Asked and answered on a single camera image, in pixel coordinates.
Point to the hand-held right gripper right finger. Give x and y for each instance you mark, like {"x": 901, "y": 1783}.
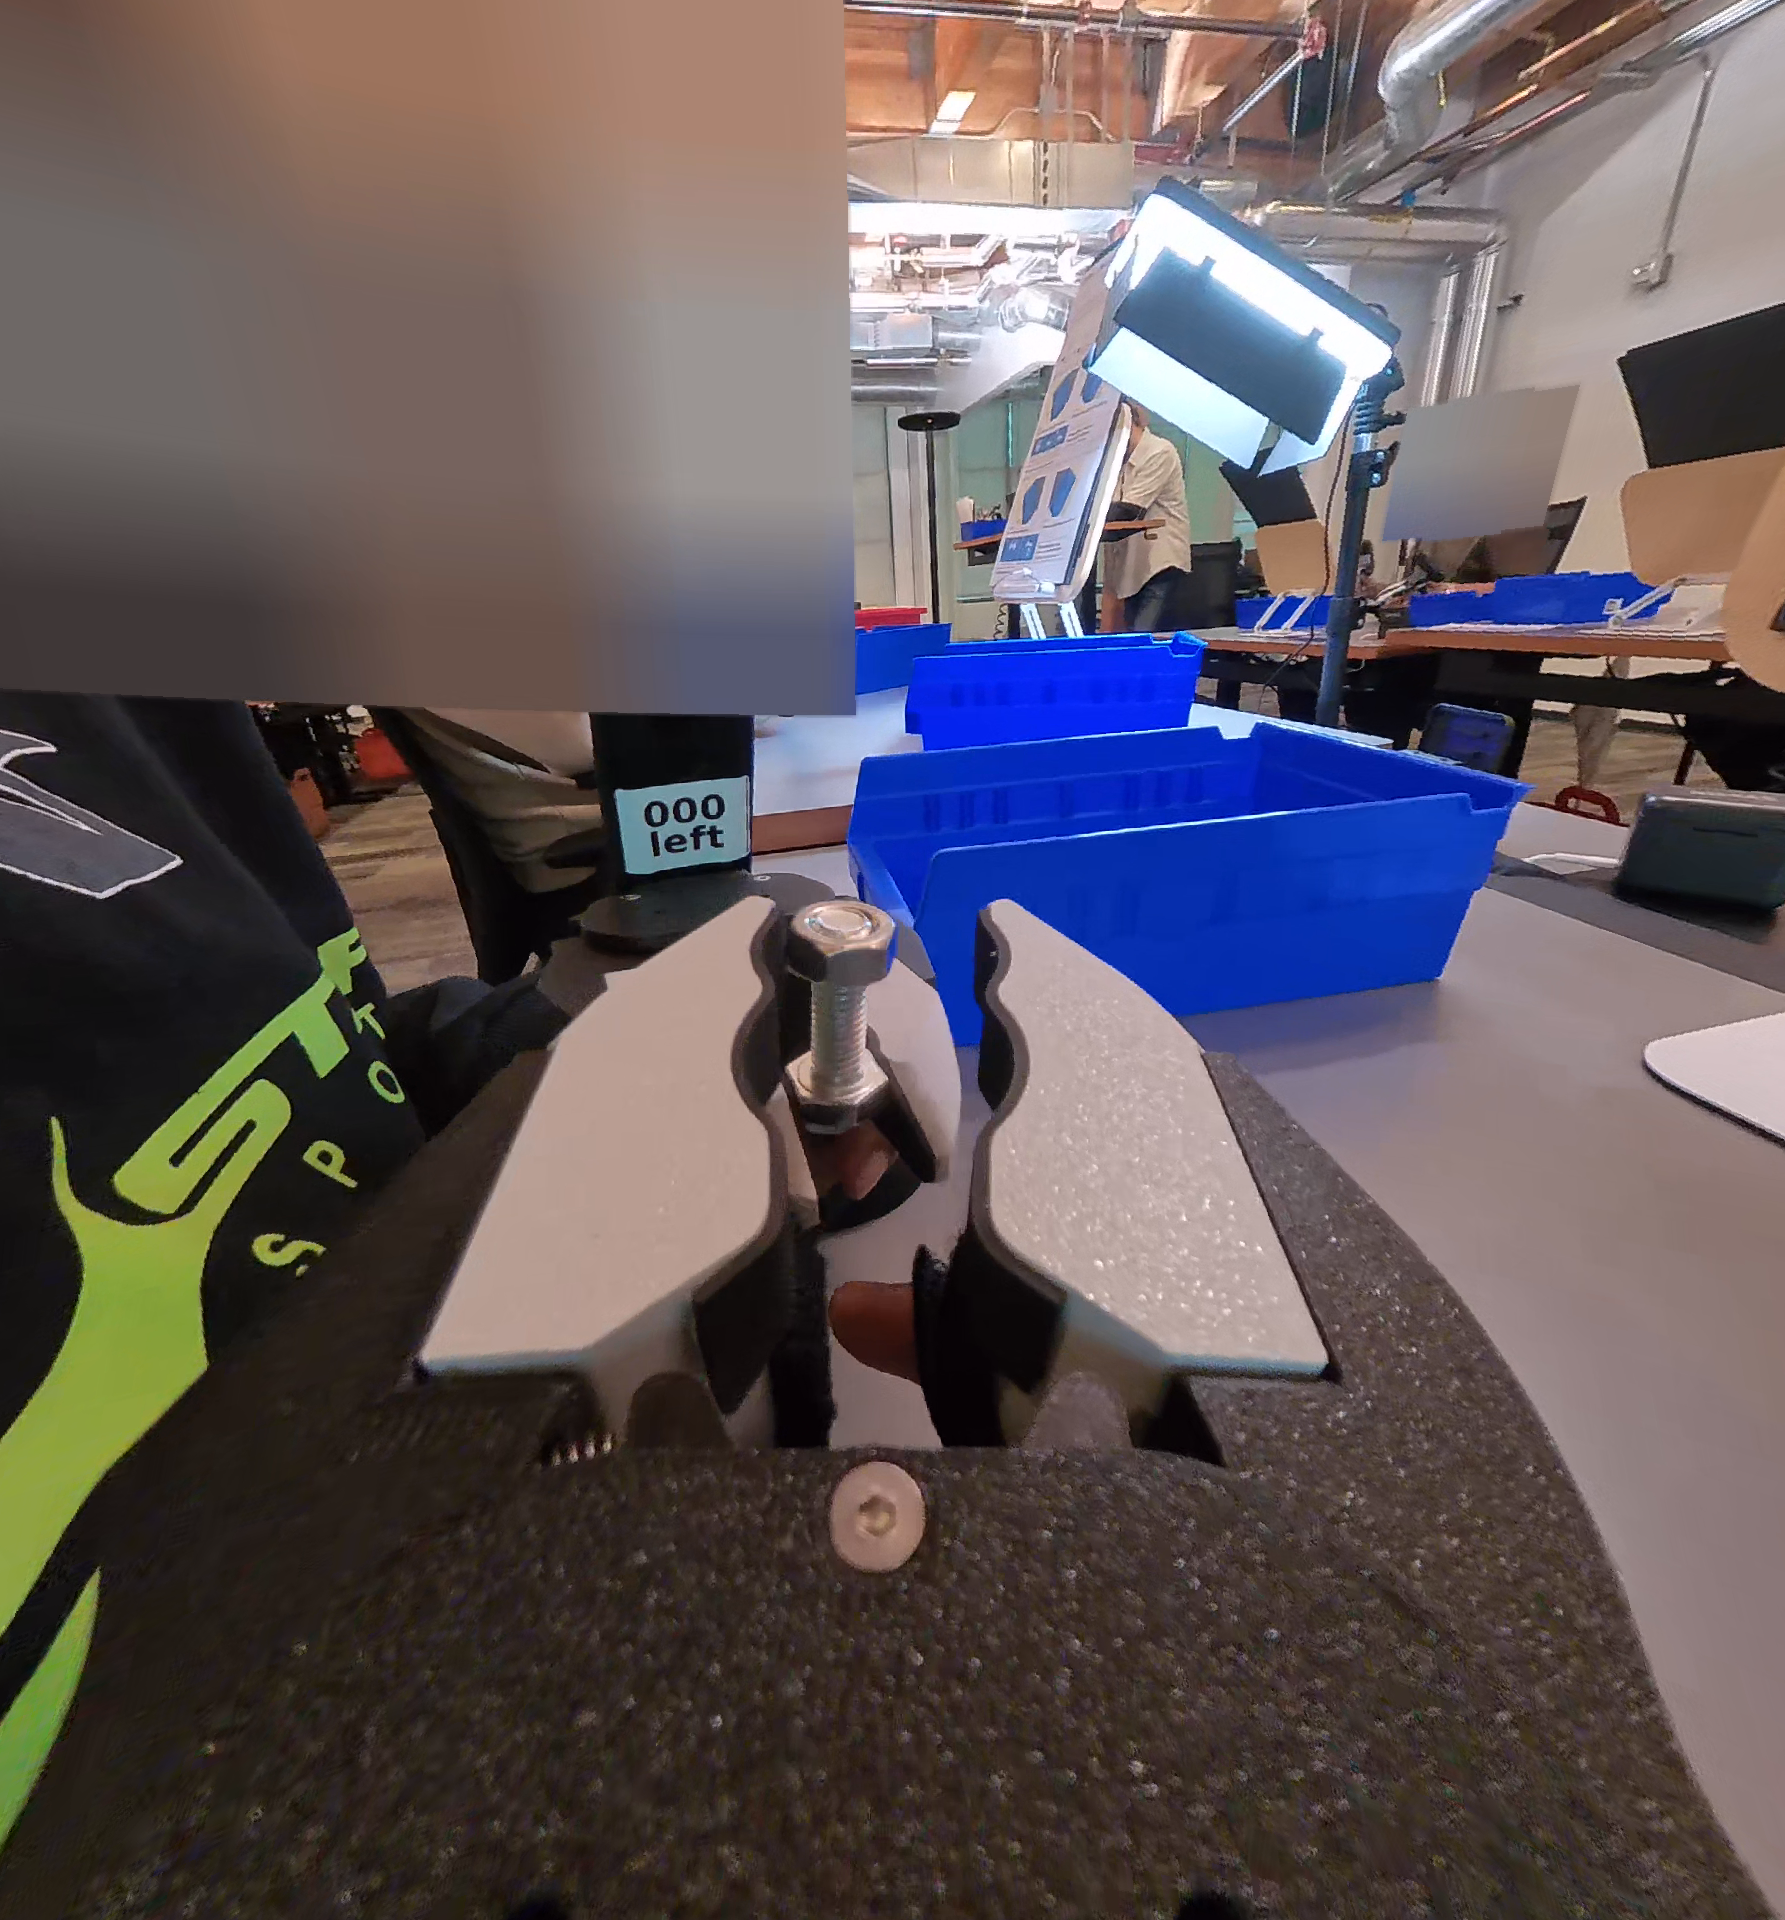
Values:
{"x": 1131, "y": 1189}

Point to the large steel bolt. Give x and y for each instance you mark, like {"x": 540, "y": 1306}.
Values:
{"x": 836, "y": 1033}

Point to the small black charging dock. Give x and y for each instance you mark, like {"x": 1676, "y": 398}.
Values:
{"x": 1466, "y": 735}

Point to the black floor lamp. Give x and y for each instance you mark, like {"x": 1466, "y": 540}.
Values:
{"x": 931, "y": 508}

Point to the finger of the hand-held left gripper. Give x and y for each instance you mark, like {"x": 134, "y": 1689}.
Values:
{"x": 915, "y": 1042}

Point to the studio LED light panel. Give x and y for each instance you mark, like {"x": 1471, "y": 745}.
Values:
{"x": 1206, "y": 325}

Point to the person's left hand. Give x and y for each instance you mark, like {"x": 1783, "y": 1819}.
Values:
{"x": 851, "y": 1165}

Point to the blue plastic bin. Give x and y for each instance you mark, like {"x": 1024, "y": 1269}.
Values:
{"x": 1283, "y": 612}
{"x": 901, "y": 656}
{"x": 1206, "y": 900}
{"x": 1521, "y": 605}
{"x": 1060, "y": 694}

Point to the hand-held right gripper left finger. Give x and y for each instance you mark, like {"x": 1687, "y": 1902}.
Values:
{"x": 636, "y": 1165}

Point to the instruction poster on stand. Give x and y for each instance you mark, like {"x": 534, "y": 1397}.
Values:
{"x": 1060, "y": 480}

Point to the red bag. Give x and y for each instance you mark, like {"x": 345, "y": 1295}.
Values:
{"x": 1587, "y": 799}

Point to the wooden office table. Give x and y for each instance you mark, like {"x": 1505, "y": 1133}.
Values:
{"x": 1508, "y": 644}

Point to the person's left forearm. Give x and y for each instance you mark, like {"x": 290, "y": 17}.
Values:
{"x": 456, "y": 1033}

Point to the person's right hand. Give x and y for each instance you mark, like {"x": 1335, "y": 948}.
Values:
{"x": 879, "y": 1320}

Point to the black charging case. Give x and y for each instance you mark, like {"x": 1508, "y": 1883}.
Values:
{"x": 1719, "y": 857}

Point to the black computer monitor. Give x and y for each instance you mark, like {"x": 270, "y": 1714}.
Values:
{"x": 1719, "y": 381}

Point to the person's black printed shirt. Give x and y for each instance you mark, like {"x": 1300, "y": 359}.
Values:
{"x": 84, "y": 1047}

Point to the black light stand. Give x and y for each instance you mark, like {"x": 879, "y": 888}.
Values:
{"x": 1346, "y": 595}

